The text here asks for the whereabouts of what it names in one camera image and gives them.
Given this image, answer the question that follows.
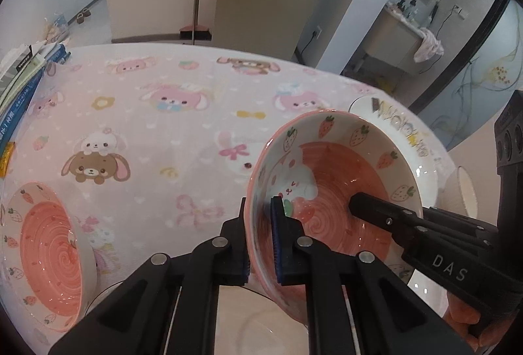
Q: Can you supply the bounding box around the white cartoon plate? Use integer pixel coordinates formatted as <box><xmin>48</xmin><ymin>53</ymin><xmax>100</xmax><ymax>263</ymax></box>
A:
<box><xmin>91</xmin><ymin>281</ymin><xmax>450</xmax><ymax>355</ymax></box>
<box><xmin>349</xmin><ymin>95</ymin><xmax>438</xmax><ymax>207</ymax></box>

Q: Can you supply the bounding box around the stack of books and boxes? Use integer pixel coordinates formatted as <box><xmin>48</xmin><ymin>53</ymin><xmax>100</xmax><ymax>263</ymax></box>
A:
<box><xmin>1</xmin><ymin>41</ymin><xmax>70</xmax><ymax>179</ymax></box>

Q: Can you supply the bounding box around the pink cartoon tablecloth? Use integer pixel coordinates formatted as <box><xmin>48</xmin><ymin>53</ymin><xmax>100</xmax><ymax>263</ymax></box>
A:
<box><xmin>0</xmin><ymin>42</ymin><xmax>457</xmax><ymax>355</ymax></box>

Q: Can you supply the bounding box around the broom with wooden handle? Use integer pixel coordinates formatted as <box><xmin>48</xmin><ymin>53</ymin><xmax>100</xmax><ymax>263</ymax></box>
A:
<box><xmin>179</xmin><ymin>0</ymin><xmax>212</xmax><ymax>45</ymax></box>

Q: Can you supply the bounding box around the right hand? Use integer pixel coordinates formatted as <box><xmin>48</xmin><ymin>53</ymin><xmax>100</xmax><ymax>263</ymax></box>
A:
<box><xmin>443</xmin><ymin>292</ymin><xmax>507</xmax><ymax>350</ymax></box>

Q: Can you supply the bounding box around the white bowl dark rim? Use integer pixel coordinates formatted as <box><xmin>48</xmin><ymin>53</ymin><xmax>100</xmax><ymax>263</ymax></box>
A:
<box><xmin>441</xmin><ymin>167</ymin><xmax>478</xmax><ymax>219</ymax></box>

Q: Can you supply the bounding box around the bathroom vanity cabinet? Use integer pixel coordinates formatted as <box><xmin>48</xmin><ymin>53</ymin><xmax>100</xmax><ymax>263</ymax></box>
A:
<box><xmin>361</xmin><ymin>8</ymin><xmax>423</xmax><ymax>75</ymax></box>

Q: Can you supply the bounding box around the pink strawberry bowl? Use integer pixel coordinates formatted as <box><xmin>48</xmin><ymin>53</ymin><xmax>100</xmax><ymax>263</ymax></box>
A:
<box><xmin>244</xmin><ymin>110</ymin><xmax>422</xmax><ymax>323</ymax></box>
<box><xmin>1</xmin><ymin>183</ymin><xmax>97</xmax><ymax>332</ymax></box>

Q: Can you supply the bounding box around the white towel on vanity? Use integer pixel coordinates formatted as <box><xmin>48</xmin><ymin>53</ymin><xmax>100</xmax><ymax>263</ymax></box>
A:
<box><xmin>413</xmin><ymin>28</ymin><xmax>444</xmax><ymax>63</ymax></box>

